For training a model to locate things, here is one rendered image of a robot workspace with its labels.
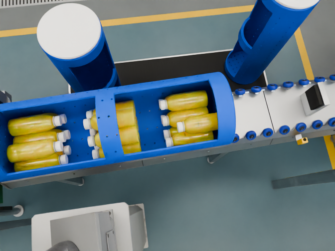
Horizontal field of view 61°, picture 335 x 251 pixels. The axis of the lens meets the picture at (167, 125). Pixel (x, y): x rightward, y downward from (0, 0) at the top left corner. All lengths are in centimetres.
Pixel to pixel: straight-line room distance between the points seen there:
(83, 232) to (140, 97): 60
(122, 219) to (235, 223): 133
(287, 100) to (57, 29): 108
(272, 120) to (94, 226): 91
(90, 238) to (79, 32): 89
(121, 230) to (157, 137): 41
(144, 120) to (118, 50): 133
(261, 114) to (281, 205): 110
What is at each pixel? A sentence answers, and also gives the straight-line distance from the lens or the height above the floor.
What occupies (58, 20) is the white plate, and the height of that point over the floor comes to 104.
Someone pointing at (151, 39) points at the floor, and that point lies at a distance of 253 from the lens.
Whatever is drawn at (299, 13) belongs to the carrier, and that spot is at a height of 100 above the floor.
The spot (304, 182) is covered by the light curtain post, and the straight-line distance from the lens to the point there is 187.
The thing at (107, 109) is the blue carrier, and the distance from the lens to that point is 98.
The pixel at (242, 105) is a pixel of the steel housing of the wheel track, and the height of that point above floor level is 93.
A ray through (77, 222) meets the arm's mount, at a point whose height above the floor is 133.
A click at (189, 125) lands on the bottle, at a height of 113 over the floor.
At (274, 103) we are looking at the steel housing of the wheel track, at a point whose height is 93.
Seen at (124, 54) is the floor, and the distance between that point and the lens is 247.
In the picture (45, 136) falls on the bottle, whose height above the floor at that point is 109.
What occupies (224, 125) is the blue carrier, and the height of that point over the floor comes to 120.
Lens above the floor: 215
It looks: 75 degrees down
